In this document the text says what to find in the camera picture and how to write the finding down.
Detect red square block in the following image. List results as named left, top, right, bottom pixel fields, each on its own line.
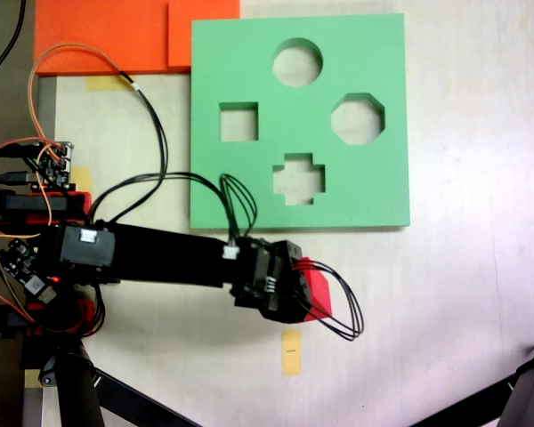
left=300, top=256, right=335, bottom=322

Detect green shape-hole board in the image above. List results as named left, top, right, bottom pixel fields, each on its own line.
left=189, top=12, right=411, bottom=232

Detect orange flat block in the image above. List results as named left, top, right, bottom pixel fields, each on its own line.
left=34, top=0, right=241, bottom=77

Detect yellow tape piece with line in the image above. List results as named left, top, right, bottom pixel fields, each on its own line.
left=281, top=329, right=303, bottom=377

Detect thin black tripod leg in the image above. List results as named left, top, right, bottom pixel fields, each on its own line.
left=93, top=367, right=201, bottom=427

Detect thick black tripod leg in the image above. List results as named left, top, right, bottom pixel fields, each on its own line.
left=37, top=349, right=106, bottom=427

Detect slim black tripod leg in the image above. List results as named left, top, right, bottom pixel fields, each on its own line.
left=409, top=375, right=517, bottom=427

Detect dark power circuit board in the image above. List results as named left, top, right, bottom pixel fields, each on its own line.
left=0, top=238, right=58, bottom=306

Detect black usb plug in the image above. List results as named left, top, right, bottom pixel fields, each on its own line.
left=0, top=170, right=30, bottom=186

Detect black gripper wire loop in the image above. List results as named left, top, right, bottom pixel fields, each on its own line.
left=293, top=260, right=365, bottom=342

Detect black arm wires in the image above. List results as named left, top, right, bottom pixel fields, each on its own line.
left=87, top=69, right=259, bottom=250

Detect circuit board with wires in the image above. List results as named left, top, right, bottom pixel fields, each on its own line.
left=29, top=141, right=76, bottom=191

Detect orange cable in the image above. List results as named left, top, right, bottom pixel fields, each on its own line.
left=28, top=43, right=137, bottom=152

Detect black cable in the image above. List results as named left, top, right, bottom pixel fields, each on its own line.
left=0, top=0, right=28, bottom=121

